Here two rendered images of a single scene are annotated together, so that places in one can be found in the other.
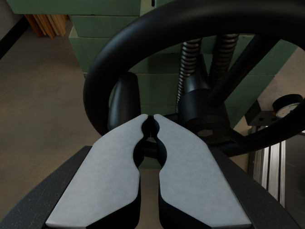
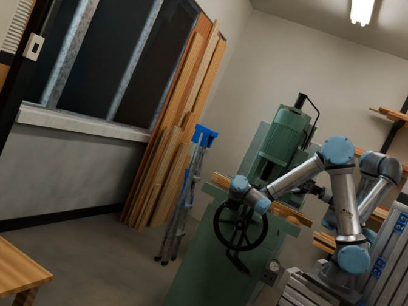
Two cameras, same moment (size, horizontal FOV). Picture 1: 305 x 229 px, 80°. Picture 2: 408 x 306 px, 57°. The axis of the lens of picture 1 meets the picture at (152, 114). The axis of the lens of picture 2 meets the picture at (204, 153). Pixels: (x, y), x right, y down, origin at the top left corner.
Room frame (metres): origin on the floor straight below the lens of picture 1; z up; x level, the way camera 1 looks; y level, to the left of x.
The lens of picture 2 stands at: (-1.84, -0.16, 1.25)
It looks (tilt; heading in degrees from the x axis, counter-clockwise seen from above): 5 degrees down; 12
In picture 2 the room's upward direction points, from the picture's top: 24 degrees clockwise
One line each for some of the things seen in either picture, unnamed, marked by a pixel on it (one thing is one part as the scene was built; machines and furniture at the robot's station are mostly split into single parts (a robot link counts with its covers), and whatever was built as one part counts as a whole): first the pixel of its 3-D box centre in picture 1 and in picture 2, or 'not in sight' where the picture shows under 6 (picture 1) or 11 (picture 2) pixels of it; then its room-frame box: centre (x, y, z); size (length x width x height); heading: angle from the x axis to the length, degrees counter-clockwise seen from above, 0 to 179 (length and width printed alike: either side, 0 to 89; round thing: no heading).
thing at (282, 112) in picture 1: (285, 107); (274, 266); (0.26, -0.32, 0.65); 0.06 x 0.04 x 0.08; 91
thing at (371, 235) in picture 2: not in sight; (369, 243); (0.34, -0.72, 0.98); 0.13 x 0.12 x 0.14; 43
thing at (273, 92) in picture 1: (262, 102); (269, 274); (0.33, -0.32, 0.58); 0.12 x 0.08 x 0.08; 1
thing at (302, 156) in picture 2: not in sight; (298, 161); (0.69, -0.20, 1.23); 0.09 x 0.08 x 0.15; 1
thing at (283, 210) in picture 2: not in sight; (263, 201); (0.47, -0.12, 0.92); 0.62 x 0.02 x 0.04; 91
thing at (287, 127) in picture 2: not in sight; (282, 138); (0.47, -0.06, 1.32); 0.18 x 0.18 x 0.31
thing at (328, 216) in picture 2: not in sight; (333, 220); (0.28, -0.49, 1.02); 0.11 x 0.08 x 0.11; 43
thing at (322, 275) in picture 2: not in sight; (339, 274); (-0.12, -0.55, 0.87); 0.15 x 0.15 x 0.10
